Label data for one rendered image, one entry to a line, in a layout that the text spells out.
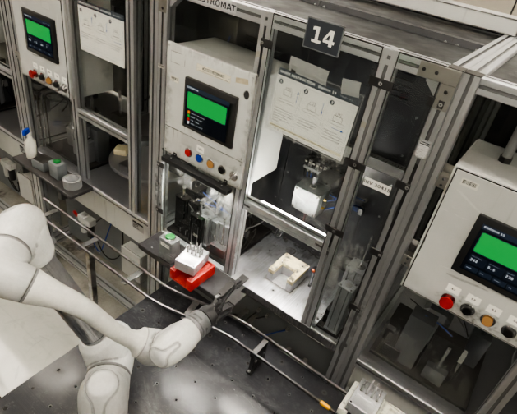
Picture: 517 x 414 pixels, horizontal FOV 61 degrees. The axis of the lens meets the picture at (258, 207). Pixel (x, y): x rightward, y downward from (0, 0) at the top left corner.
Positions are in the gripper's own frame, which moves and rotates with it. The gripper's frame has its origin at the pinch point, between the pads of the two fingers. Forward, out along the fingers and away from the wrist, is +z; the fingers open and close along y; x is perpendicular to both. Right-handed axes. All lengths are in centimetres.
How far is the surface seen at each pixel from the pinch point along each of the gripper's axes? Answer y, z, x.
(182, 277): -20.4, 5.4, 32.9
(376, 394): -20, 11, -57
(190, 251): -10.4, 11.1, 34.8
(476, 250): 47, 18, -63
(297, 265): -14.7, 42.7, -2.1
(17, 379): -112, -43, 103
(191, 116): 47, 18, 45
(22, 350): -112, -31, 118
